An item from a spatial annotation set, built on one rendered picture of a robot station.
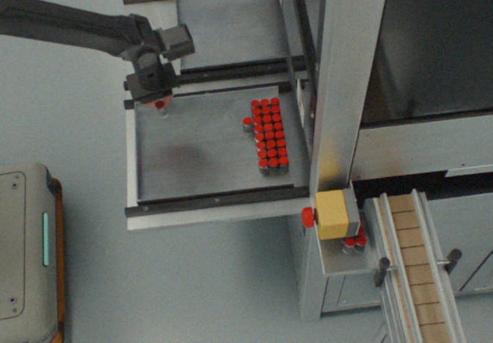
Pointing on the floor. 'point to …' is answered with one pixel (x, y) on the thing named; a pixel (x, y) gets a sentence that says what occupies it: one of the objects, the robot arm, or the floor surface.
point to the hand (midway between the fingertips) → (160, 104)
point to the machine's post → (340, 102)
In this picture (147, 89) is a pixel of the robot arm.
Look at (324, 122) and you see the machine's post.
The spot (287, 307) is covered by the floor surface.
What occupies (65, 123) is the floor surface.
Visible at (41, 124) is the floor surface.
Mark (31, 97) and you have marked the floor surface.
